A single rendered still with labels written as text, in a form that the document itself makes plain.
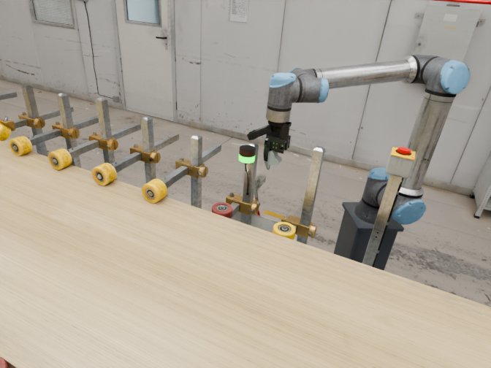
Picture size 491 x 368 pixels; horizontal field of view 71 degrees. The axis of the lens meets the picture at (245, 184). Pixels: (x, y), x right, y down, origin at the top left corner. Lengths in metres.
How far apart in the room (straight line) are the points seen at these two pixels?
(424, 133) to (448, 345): 0.89
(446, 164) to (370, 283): 2.97
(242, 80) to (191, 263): 3.33
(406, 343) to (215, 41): 3.80
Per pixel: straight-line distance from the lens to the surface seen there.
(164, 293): 0.99
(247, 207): 1.40
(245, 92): 4.21
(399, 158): 1.15
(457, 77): 1.59
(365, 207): 1.94
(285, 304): 0.97
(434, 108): 1.61
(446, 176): 4.03
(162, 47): 4.76
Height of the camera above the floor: 1.62
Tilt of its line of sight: 29 degrees down
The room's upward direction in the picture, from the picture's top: 5 degrees clockwise
